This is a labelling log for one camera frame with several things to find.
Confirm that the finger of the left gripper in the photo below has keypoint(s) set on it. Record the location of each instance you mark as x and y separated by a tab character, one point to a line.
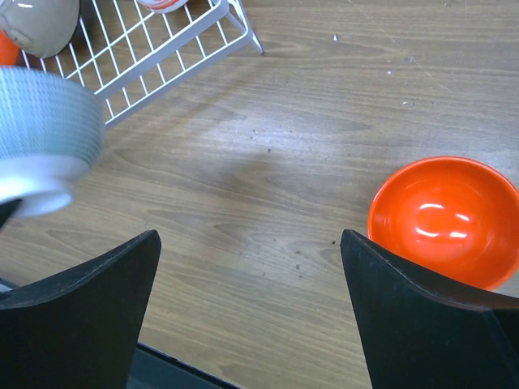
8	209

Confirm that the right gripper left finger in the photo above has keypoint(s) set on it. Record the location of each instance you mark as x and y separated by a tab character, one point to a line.
79	328

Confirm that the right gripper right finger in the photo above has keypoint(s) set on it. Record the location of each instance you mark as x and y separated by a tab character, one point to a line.
420	329

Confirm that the light blue ribbed bowl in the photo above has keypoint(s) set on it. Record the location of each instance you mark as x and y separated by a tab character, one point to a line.
52	134

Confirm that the orange bowl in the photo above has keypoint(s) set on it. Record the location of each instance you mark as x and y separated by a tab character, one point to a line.
9	52
450	214

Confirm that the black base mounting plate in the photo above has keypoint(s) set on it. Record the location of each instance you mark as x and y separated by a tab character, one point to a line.
154	369

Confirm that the beige speckled bowl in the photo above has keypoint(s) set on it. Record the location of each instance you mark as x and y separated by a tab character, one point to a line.
42	28

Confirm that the white bowl with red pattern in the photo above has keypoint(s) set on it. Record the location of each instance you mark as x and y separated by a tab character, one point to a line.
162	6

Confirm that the white wire dish rack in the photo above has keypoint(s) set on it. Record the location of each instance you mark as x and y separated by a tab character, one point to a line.
129	56

